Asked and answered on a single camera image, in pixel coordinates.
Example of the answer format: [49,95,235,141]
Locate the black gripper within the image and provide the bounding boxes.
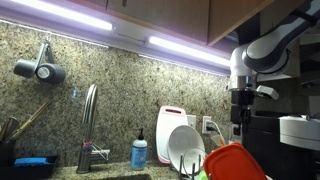
[231,91,255,124]

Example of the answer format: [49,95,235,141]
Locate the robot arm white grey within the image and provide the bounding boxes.
[226,0,320,125]

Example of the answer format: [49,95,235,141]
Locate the right under-cabinet light bar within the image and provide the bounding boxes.
[148,36,230,67]

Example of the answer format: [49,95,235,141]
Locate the under-cabinet light bar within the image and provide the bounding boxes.
[148,36,230,67]
[12,0,113,31]

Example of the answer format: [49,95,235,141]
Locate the wooden upper cabinet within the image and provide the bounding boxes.
[69,0,274,46]

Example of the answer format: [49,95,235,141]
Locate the left under-cabinet light bar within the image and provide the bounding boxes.
[12,0,113,31]

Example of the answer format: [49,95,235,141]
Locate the white ceramic plate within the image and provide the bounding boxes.
[167,125,205,169]

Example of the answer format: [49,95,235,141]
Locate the white pink cutting board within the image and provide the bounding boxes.
[156,106,188,164]

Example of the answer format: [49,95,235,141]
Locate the clear glass bowl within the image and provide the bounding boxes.
[183,148,207,176]

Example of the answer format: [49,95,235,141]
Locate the green plastic container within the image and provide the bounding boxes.
[198,170,208,180]

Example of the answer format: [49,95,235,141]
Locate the metal dish drying rack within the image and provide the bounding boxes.
[170,154,205,180]

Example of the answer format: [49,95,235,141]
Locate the blue soap dispenser bottle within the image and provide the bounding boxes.
[130,129,148,170]

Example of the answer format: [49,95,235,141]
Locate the stainless steel faucet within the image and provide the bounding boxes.
[76,84,110,174]

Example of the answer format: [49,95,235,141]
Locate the wooden chopsticks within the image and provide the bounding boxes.
[4,101,50,144]

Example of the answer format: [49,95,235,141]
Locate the blue sponge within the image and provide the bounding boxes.
[14,157,50,166]

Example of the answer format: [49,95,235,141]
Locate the black sponge tray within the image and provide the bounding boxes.
[0,156,58,180]

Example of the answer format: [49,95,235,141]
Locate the black utensil holder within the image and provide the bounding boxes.
[0,141,15,167]

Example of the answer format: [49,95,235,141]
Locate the white plug and cord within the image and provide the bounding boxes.
[205,120,228,148]

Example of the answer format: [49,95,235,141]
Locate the white wall outlet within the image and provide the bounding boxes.
[202,116,212,134]

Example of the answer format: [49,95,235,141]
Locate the white light switch plate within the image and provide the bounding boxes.
[187,115,196,128]

